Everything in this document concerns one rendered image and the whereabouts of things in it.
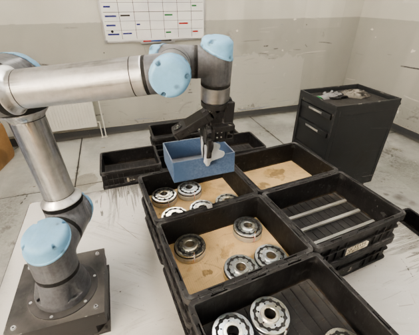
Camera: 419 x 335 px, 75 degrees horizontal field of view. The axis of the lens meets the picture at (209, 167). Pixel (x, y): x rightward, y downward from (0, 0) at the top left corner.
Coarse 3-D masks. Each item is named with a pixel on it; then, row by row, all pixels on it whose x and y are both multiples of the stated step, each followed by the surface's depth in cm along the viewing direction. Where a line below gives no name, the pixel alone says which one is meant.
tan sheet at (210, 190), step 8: (200, 184) 125; (208, 184) 125; (216, 184) 125; (224, 184) 125; (176, 192) 120; (208, 192) 120; (216, 192) 120; (224, 192) 120; (232, 192) 120; (208, 200) 115; (160, 208) 111; (168, 208) 111; (184, 208) 111; (160, 216) 107
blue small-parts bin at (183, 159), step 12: (168, 144) 93; (180, 144) 95; (192, 144) 96; (168, 156) 85; (180, 156) 97; (192, 156) 98; (228, 156) 86; (168, 168) 89; (180, 168) 82; (192, 168) 83; (204, 168) 85; (216, 168) 86; (228, 168) 88; (180, 180) 84
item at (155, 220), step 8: (144, 176) 113; (240, 176) 113; (248, 184) 108; (144, 192) 103; (256, 192) 103; (224, 200) 99; (232, 200) 99; (152, 208) 96; (200, 208) 95; (152, 216) 92; (168, 216) 92; (176, 216) 92
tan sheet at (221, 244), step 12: (228, 228) 101; (264, 228) 101; (204, 240) 96; (216, 240) 96; (228, 240) 96; (264, 240) 96; (216, 252) 92; (228, 252) 92; (240, 252) 92; (252, 252) 92; (180, 264) 88; (192, 264) 88; (204, 264) 88; (216, 264) 88; (192, 276) 84; (204, 276) 84; (216, 276) 84; (192, 288) 80; (204, 288) 80
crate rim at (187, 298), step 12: (228, 204) 97; (180, 216) 92; (192, 216) 93; (156, 228) 89; (288, 228) 88; (300, 240) 83; (168, 252) 79; (300, 252) 79; (312, 252) 80; (276, 264) 76; (180, 276) 72; (240, 276) 72; (180, 288) 69; (216, 288) 69
